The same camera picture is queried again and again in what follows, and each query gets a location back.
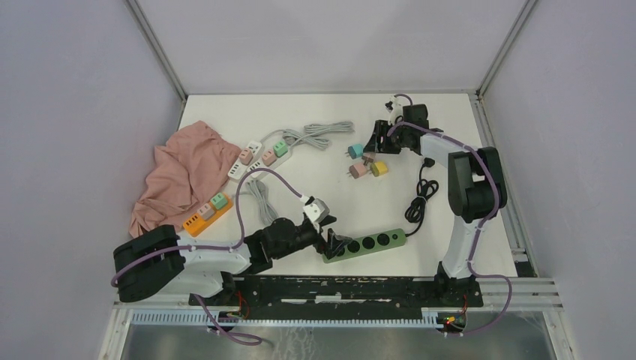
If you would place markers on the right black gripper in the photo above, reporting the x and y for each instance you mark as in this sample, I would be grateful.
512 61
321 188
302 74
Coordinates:
381 129

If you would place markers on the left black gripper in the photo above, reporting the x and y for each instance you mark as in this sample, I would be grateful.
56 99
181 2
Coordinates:
334 242

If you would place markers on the pink charger plug end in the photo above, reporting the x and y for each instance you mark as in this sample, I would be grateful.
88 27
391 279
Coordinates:
368 158

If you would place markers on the teal usb charger plug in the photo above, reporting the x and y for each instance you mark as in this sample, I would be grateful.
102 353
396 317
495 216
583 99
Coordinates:
355 151

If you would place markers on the yellow charger plug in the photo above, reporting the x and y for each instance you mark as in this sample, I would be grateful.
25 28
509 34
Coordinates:
379 168

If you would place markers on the green power strip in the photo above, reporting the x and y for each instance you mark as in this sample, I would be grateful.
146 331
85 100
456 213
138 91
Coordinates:
370 244

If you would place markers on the pink charger plug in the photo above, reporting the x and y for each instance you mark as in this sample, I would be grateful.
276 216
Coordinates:
357 170

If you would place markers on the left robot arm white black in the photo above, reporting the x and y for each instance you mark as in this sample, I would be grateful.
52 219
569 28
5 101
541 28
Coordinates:
159 262

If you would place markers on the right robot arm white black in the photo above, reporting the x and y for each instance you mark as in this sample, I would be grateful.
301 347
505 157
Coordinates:
476 189

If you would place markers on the green plug on white strip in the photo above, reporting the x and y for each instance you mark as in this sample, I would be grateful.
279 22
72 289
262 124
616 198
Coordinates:
280 148

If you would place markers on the pink plug on right strip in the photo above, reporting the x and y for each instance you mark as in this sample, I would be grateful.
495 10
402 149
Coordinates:
268 158

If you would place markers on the orange power strip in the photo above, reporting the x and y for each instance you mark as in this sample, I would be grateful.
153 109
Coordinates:
194 225

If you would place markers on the pink cloth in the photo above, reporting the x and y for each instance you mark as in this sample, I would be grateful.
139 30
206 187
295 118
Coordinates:
189 169

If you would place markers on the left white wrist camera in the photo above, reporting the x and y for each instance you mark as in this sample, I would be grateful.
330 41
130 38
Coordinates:
315 211

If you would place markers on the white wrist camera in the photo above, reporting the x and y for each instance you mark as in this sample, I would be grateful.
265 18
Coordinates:
315 211
394 109

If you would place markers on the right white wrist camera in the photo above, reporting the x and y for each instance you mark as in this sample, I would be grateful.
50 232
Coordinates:
394 109

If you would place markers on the black mounting base plate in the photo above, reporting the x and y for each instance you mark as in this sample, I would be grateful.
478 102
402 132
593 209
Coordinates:
287 297

